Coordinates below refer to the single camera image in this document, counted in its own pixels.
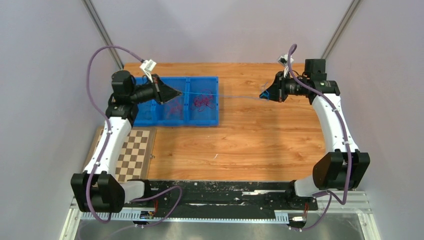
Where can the aluminium corner post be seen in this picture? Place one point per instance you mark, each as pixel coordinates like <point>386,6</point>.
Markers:
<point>95,17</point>
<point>341,27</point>

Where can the left aluminium corner post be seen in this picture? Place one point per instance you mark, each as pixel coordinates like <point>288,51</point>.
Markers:
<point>95,17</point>

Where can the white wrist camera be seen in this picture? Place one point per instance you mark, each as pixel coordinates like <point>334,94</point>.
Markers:
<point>284,60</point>
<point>147,67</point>

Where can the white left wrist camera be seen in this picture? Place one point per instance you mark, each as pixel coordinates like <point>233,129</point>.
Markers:
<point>147,67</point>

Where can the blue three-compartment plastic bin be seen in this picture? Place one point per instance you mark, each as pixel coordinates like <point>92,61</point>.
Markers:
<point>198,106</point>

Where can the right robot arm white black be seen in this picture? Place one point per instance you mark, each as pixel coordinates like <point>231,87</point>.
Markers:
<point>343,165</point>

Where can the white slotted cable duct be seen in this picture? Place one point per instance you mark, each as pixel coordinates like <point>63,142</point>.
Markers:
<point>142,216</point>

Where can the aluminium frame rail front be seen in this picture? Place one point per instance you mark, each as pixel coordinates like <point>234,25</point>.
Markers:
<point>356,202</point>

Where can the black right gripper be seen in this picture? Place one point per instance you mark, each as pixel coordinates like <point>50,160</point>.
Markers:
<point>277,91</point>

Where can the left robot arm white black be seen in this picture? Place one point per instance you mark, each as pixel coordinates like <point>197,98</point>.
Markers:
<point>96,188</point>

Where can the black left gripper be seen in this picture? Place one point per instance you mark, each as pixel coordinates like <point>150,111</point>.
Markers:
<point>163,92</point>

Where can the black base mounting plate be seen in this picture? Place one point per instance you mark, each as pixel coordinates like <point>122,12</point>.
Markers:
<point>207,191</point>

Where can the wooden chessboard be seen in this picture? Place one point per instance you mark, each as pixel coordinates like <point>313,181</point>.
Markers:
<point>137,151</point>

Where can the right aluminium corner post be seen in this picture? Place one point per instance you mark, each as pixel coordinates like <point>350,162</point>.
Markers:
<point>341,27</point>

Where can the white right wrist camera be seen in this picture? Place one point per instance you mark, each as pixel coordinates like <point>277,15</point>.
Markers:
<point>284,60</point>

